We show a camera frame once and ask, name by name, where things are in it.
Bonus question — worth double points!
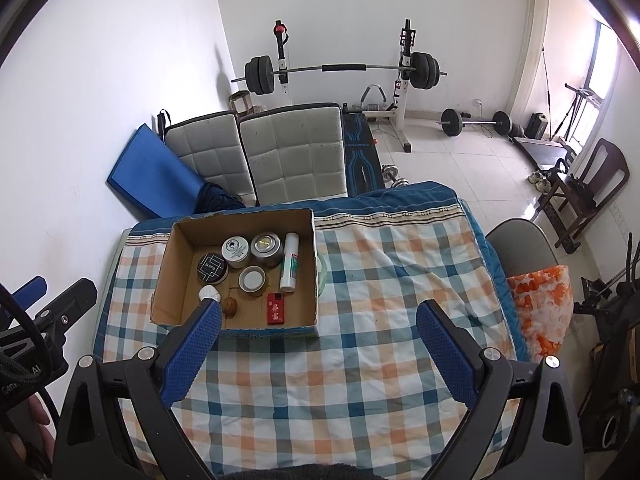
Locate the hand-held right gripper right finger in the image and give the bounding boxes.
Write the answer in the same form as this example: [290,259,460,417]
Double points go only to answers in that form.
[416,300,586,480]

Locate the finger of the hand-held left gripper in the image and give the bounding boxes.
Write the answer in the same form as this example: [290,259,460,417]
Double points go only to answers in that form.
[35,278,98,333]
[12,277,48,308]

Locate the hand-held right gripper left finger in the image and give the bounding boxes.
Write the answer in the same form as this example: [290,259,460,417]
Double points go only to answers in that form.
[52,300,223,480]

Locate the cardboard box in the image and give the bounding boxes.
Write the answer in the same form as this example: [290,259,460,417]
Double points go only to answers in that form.
[150,207,321,338]

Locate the black round tin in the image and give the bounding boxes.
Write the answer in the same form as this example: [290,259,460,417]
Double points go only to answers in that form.
[197,253,230,283]

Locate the white bottle red green label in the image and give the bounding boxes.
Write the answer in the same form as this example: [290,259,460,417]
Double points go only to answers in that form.
[280,232,300,292]

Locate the person's left hand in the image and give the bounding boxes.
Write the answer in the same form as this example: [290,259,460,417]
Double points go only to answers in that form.
[0,395,56,480]

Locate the red flat box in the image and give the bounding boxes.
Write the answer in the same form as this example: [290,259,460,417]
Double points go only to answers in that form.
[266,293,286,325]

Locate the plaid blanket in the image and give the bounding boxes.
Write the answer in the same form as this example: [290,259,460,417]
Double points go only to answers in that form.
[92,180,531,480]

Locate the orange floral cushion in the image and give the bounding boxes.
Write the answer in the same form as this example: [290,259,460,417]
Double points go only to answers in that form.
[506,265,572,361]

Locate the white round tin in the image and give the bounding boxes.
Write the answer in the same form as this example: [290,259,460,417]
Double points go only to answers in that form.
[221,236,251,267]

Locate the silver round tin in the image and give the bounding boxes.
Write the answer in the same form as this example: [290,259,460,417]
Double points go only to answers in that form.
[250,231,283,267]

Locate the grey chair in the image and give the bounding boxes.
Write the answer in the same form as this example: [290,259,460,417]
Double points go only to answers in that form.
[485,218,558,281]

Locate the blue foam mat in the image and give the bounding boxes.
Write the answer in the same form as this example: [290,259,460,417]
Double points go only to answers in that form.
[106,124,208,218]

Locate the dark blue cloth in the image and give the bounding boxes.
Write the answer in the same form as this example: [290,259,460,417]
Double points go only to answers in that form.
[195,183,246,213]

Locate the black tripod equipment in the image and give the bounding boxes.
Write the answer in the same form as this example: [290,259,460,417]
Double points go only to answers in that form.
[575,235,640,461]

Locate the chrome dumbbell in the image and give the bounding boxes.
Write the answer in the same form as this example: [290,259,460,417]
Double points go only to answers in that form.
[381,164,411,189]

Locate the grey quilted cushion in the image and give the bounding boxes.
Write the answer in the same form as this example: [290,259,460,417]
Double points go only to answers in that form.
[165,112,258,206]
[239,102,348,206]

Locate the black blue weight bench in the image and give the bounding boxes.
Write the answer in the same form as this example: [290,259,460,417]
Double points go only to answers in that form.
[341,110,386,196]

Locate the black treadmill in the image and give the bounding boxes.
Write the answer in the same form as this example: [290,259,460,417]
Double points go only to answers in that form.
[514,82,603,172]

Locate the short barbell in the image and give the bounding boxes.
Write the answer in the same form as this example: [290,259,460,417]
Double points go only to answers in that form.
[436,108,512,138]

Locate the dark wooden chair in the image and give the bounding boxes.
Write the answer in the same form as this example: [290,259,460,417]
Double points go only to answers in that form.
[532,138,630,253]

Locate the white barbell rack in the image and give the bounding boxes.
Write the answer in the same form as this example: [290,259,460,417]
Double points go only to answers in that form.
[272,20,416,153]

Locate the barbell on rack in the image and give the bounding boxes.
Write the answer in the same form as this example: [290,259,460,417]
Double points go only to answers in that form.
[231,51,448,96]

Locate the braided black cable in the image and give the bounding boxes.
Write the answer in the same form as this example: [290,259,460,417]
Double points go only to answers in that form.
[0,285,63,443]

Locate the silver exercise frame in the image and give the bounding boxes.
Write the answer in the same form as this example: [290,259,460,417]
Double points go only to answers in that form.
[360,85,388,112]

